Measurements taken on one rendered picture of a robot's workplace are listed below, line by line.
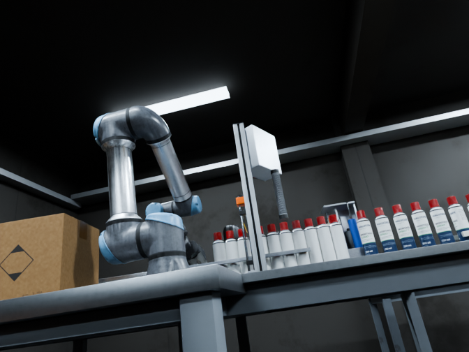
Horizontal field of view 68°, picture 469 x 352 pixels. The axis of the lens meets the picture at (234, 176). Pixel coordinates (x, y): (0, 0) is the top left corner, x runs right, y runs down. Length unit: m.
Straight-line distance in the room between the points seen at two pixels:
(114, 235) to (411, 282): 0.83
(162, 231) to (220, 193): 3.15
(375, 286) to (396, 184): 3.35
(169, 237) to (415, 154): 3.60
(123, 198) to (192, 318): 0.65
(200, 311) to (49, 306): 0.28
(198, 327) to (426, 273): 0.52
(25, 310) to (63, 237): 0.47
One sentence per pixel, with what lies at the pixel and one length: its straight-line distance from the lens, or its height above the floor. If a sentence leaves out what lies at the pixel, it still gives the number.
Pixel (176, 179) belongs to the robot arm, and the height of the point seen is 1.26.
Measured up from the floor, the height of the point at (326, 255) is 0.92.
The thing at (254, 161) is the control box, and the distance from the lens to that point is 1.39.
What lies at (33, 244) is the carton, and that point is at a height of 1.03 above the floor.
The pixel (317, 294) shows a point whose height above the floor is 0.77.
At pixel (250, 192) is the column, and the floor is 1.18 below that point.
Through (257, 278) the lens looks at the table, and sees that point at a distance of 0.79.
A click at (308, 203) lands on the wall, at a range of 4.02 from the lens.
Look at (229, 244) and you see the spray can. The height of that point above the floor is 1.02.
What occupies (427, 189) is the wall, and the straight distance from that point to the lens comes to 4.23.
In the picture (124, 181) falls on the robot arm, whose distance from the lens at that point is 1.21.
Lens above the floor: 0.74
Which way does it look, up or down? 22 degrees up
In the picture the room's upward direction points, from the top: 8 degrees counter-clockwise
